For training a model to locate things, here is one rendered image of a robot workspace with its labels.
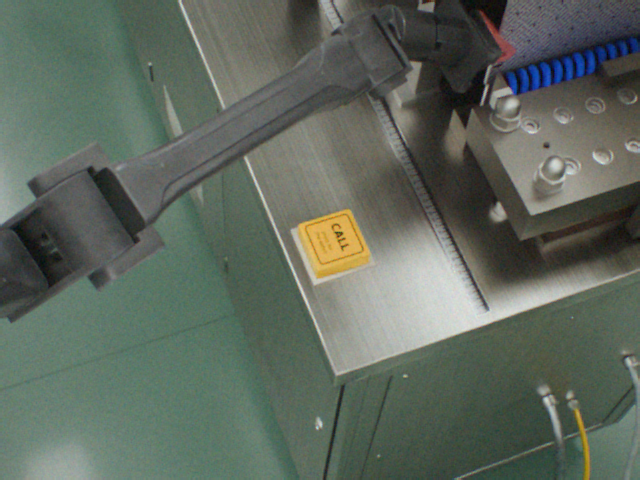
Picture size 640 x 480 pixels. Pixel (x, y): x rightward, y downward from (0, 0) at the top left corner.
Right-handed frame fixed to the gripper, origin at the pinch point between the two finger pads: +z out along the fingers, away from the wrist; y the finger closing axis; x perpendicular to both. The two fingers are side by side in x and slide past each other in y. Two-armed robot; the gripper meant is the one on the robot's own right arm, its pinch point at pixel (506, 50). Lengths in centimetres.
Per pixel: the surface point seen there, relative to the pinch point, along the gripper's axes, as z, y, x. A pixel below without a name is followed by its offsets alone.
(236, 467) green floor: 21, 5, -111
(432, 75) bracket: 2.6, -7.8, -12.9
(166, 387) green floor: 15, -16, -115
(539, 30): 1.9, 0.2, 4.1
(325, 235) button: -15.2, 9.2, -25.7
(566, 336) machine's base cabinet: 20.9, 25.4, -26.7
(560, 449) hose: 41, 33, -52
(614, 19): 12.4, 0.2, 7.9
